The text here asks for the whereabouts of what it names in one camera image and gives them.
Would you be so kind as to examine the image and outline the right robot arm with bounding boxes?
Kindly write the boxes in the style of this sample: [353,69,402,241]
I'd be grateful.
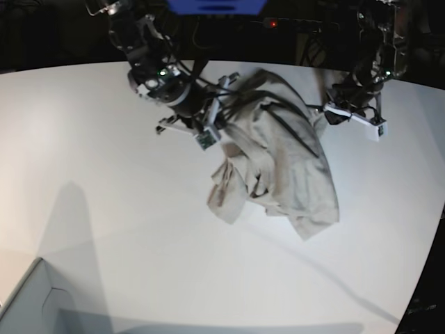
[85,1,239,150]

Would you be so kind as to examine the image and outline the black power strip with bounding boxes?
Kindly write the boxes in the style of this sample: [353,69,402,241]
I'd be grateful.
[251,17,341,33]

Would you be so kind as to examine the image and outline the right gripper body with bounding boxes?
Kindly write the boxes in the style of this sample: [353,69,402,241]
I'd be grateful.
[155,72,239,150]

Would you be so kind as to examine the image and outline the blue box at top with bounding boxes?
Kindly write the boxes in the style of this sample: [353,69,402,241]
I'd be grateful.
[167,0,267,15]

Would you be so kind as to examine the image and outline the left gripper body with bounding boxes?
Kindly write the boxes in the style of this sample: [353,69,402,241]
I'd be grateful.
[323,93,387,142]

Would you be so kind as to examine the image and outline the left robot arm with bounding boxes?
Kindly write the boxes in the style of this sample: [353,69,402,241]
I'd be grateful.
[323,1,410,142]

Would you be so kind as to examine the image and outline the beige t-shirt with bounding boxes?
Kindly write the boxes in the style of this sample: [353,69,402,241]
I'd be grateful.
[207,69,340,240]

